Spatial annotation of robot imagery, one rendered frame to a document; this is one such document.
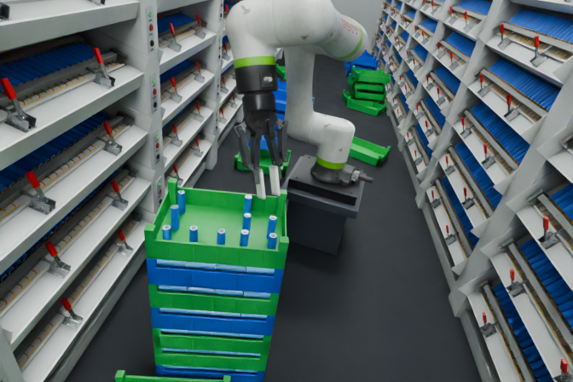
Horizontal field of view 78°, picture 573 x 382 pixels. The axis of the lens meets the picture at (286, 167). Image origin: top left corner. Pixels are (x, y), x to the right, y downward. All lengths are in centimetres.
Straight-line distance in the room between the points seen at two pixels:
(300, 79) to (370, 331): 92
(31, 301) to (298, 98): 98
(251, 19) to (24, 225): 61
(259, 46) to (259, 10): 7
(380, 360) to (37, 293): 99
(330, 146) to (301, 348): 72
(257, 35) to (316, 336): 97
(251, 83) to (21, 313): 68
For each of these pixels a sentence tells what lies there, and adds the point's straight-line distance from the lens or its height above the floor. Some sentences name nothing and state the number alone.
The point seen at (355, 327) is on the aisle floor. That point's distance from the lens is 138.
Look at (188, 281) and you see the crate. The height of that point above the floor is 42.
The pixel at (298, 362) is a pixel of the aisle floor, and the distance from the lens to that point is 126.
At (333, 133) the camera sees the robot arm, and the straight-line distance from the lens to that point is 138.
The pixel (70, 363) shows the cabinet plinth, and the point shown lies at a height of 3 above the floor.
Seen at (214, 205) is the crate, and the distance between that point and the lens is 96.
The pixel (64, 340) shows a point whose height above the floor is 17.
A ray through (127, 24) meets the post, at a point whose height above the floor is 86.
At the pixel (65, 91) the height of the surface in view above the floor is 76.
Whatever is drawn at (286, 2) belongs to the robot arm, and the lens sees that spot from 76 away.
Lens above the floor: 107
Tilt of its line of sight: 30 degrees down
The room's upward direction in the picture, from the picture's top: 9 degrees clockwise
